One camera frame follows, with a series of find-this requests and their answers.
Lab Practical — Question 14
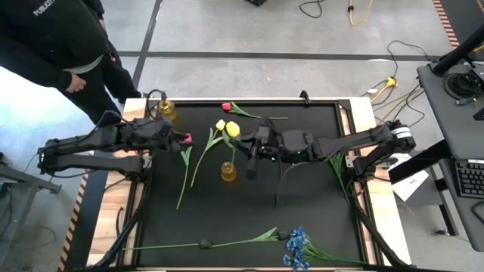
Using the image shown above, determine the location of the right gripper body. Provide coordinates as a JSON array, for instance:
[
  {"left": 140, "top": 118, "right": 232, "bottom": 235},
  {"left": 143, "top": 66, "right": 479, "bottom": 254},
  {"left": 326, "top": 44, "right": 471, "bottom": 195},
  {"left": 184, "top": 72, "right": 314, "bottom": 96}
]
[{"left": 251, "top": 126, "right": 284, "bottom": 162}]

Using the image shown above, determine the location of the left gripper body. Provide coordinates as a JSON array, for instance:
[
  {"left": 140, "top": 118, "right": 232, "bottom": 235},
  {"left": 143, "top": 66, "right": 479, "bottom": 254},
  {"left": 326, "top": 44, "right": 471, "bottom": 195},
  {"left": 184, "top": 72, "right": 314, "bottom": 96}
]
[{"left": 149, "top": 130, "right": 179, "bottom": 153}]

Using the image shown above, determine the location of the red artificial tulip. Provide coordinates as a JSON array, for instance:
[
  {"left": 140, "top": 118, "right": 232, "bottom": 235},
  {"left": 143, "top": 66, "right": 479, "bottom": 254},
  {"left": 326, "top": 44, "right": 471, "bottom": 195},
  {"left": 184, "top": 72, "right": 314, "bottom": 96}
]
[
  {"left": 175, "top": 133, "right": 194, "bottom": 211},
  {"left": 221, "top": 100, "right": 289, "bottom": 120}
]

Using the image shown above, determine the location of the pale yellow artificial tulip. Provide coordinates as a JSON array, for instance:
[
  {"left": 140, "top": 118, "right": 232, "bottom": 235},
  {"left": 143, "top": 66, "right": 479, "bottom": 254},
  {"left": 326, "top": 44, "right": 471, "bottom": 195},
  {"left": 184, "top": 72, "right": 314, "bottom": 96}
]
[{"left": 190, "top": 119, "right": 227, "bottom": 188}]

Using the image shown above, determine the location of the long-stemmed dark artificial tulip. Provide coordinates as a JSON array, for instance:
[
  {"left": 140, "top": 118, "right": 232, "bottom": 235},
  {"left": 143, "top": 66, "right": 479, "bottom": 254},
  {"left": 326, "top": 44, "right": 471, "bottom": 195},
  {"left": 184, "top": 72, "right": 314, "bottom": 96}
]
[{"left": 123, "top": 226, "right": 291, "bottom": 252}]

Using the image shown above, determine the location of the blue artificial flower bunch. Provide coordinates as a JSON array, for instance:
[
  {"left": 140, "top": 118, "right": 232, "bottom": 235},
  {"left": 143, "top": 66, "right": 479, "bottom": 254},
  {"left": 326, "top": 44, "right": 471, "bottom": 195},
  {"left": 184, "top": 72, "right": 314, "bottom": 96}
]
[{"left": 281, "top": 225, "right": 368, "bottom": 271}]

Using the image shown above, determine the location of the tall amber glass vase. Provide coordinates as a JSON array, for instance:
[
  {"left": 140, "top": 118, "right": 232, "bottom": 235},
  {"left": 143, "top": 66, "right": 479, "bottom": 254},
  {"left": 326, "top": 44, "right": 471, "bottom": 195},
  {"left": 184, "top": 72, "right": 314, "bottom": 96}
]
[{"left": 220, "top": 161, "right": 238, "bottom": 183}]

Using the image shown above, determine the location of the small amber glass vase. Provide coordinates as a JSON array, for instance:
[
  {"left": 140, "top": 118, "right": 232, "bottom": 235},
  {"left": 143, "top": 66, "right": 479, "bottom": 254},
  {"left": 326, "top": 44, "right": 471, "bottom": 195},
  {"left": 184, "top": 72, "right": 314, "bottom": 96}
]
[{"left": 157, "top": 98, "right": 178, "bottom": 122}]

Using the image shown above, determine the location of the bright yellow artificial tulip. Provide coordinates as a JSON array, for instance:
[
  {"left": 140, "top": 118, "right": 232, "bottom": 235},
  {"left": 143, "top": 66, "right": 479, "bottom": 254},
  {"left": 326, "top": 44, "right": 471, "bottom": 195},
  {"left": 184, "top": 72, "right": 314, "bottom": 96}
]
[{"left": 222, "top": 120, "right": 242, "bottom": 171}]

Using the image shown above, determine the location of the green artificial flower stem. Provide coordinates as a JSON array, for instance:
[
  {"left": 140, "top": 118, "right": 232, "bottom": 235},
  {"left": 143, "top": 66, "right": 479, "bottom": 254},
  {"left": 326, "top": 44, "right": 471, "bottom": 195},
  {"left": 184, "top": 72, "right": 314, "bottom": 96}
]
[{"left": 329, "top": 153, "right": 352, "bottom": 205}]

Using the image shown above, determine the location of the person's hand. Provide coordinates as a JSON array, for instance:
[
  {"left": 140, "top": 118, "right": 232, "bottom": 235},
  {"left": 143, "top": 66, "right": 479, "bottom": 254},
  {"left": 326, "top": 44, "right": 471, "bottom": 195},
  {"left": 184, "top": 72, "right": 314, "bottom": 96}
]
[{"left": 66, "top": 73, "right": 88, "bottom": 94}]

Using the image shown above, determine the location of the white paper sheet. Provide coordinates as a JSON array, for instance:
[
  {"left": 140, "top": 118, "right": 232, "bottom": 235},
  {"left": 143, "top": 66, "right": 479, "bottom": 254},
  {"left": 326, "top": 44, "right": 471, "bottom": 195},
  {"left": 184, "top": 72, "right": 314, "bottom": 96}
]
[{"left": 392, "top": 153, "right": 431, "bottom": 203}]

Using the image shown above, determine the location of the grey metal stand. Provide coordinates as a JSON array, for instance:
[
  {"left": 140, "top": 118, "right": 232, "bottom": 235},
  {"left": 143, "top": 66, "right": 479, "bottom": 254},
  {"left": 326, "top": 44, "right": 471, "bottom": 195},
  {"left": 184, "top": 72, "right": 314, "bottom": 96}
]
[{"left": 0, "top": 153, "right": 64, "bottom": 265}]

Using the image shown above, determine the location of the black diagonal beam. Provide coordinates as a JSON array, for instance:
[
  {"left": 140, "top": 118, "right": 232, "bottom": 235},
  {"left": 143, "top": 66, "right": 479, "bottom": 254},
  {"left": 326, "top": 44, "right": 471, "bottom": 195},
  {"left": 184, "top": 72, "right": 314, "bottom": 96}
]
[{"left": 388, "top": 138, "right": 457, "bottom": 186}]

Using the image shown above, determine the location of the standing person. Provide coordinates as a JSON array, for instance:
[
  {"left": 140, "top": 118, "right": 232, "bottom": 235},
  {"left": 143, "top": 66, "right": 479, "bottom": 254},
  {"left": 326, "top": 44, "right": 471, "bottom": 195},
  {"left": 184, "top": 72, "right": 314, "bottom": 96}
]
[{"left": 0, "top": 0, "right": 143, "bottom": 125}]

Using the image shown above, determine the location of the grey side desk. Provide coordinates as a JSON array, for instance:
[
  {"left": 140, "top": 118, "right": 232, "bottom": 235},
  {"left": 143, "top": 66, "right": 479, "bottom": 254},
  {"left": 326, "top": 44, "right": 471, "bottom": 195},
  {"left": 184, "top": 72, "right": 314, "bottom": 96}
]
[{"left": 417, "top": 62, "right": 484, "bottom": 253}]

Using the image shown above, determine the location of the black keyboard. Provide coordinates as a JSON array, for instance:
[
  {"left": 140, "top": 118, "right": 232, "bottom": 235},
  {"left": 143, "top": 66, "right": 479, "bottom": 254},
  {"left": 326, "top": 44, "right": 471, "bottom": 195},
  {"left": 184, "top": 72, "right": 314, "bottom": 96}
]
[{"left": 453, "top": 159, "right": 484, "bottom": 199}]

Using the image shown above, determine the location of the black pole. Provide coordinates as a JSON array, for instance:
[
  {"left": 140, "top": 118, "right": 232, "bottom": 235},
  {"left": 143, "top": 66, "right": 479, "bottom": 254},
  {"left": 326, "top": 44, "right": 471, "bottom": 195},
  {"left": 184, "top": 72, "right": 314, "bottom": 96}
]
[{"left": 432, "top": 23, "right": 484, "bottom": 76}]

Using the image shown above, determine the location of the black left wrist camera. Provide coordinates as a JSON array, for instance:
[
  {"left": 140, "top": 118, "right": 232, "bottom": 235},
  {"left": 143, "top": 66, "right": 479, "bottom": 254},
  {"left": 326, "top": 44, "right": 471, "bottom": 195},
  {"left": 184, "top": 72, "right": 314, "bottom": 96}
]
[{"left": 157, "top": 119, "right": 174, "bottom": 138}]

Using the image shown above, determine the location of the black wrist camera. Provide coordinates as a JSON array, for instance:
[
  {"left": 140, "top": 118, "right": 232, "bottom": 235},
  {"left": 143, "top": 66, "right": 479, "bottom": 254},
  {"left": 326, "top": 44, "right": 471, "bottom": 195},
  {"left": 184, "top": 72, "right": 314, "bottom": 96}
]
[
  {"left": 237, "top": 128, "right": 262, "bottom": 156},
  {"left": 157, "top": 119, "right": 174, "bottom": 138}
]

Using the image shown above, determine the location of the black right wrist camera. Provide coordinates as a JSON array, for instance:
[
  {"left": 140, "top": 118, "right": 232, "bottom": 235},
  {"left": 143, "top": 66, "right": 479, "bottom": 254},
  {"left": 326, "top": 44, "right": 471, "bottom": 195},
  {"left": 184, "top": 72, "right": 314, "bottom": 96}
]
[{"left": 237, "top": 128, "right": 262, "bottom": 156}]

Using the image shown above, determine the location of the thin grey cable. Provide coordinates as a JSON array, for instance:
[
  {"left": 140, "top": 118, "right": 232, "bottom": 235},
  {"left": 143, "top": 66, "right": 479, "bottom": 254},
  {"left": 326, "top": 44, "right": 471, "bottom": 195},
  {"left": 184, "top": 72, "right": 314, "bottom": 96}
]
[{"left": 274, "top": 161, "right": 306, "bottom": 208}]

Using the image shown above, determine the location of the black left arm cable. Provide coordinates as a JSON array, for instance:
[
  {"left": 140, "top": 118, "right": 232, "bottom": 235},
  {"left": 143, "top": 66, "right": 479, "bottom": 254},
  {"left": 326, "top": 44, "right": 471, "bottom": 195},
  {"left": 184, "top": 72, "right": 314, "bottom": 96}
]
[{"left": 145, "top": 88, "right": 167, "bottom": 114}]

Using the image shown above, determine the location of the black table frame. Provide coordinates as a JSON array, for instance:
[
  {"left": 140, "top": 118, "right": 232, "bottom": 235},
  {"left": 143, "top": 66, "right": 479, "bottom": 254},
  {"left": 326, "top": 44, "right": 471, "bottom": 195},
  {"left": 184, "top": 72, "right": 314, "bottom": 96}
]
[{"left": 119, "top": 97, "right": 411, "bottom": 272}]

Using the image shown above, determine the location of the yellow plug with cable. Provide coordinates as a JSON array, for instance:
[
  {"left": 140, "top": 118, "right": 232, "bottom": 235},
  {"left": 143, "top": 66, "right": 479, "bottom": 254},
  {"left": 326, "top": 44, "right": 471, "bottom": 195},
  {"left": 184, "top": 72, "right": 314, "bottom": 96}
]
[{"left": 370, "top": 76, "right": 399, "bottom": 103}]

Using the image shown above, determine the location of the black floor cable loop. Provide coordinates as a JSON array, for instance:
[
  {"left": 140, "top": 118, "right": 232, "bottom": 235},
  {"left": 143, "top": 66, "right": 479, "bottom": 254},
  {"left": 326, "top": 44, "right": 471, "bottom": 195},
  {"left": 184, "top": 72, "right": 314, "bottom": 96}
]
[{"left": 298, "top": 0, "right": 324, "bottom": 20}]

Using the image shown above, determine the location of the long black floor cable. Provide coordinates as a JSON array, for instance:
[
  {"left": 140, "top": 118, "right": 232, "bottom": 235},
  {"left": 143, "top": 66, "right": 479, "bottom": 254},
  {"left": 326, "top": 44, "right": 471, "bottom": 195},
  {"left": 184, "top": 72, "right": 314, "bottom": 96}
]
[{"left": 386, "top": 39, "right": 434, "bottom": 129}]

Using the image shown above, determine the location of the yellow extension cord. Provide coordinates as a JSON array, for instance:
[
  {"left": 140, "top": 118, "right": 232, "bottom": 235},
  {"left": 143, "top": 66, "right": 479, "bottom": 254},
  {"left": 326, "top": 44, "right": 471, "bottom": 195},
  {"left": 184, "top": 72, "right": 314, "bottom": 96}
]
[{"left": 347, "top": 0, "right": 375, "bottom": 26}]

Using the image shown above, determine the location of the coiled black cable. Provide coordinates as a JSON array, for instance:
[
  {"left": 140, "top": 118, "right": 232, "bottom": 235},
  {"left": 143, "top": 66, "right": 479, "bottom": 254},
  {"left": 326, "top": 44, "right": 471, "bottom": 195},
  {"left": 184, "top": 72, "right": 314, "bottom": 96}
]
[{"left": 444, "top": 70, "right": 483, "bottom": 101}]

